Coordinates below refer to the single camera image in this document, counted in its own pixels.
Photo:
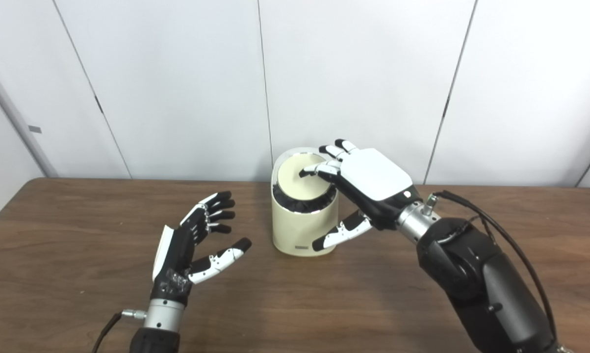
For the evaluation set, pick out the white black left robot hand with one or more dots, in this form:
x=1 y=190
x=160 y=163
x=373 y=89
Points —
x=174 y=260

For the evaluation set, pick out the grey wall corner post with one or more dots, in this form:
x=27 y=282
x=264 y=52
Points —
x=17 y=125

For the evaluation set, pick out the cream round bin lid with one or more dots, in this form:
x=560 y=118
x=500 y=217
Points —
x=294 y=184

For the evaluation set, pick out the small grey wall tag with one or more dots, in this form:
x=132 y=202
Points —
x=34 y=130

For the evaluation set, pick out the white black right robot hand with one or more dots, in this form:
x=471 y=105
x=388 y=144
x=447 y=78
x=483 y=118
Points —
x=378 y=176

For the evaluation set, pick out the black bin liner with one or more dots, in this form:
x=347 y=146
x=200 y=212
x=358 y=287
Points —
x=299 y=206

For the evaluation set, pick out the black panel seam clip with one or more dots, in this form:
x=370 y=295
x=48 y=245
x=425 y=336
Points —
x=98 y=104

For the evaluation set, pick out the cream-colored bin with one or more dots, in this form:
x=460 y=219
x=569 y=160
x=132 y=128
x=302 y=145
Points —
x=299 y=230

